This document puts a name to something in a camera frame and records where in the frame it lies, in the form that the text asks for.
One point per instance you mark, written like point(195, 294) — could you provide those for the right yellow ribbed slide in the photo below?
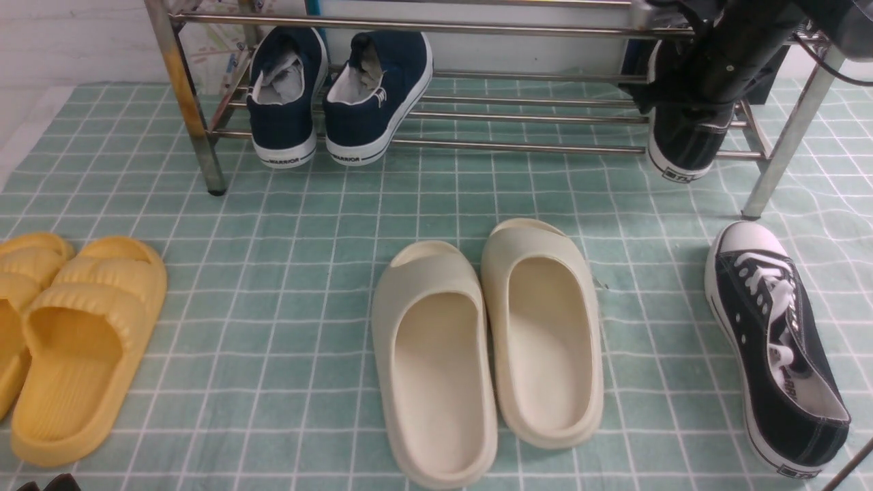
point(87, 333)

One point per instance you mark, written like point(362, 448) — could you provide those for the navy canvas sneaker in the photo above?
point(288, 69)
point(386, 74)

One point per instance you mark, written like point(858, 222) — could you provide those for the cream foam slide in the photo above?
point(546, 325)
point(429, 328)

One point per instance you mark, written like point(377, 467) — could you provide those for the right cream foam slide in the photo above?
point(546, 325)

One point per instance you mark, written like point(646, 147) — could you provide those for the left cream foam slide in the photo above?
point(429, 328)

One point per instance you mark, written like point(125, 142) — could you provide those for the black canvas sneaker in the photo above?
point(794, 413)
point(682, 143)

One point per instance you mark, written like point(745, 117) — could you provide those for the right navy canvas sneaker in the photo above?
point(386, 74)

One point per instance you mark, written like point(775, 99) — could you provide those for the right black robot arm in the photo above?
point(847, 24)

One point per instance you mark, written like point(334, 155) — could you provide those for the green checkered cloth mat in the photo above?
point(261, 375)

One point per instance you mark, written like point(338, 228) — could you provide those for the left yellow ribbed slide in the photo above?
point(29, 264)

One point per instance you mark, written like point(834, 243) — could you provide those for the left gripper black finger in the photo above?
point(30, 486)
point(63, 482)

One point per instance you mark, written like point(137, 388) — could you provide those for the yellow ribbed slide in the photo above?
point(87, 333)
point(29, 264)

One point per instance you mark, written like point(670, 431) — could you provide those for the left navy canvas sneaker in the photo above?
point(288, 69)

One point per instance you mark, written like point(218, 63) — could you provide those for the paper map sheet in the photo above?
point(213, 54)

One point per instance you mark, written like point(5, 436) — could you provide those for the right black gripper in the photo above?
point(748, 48)

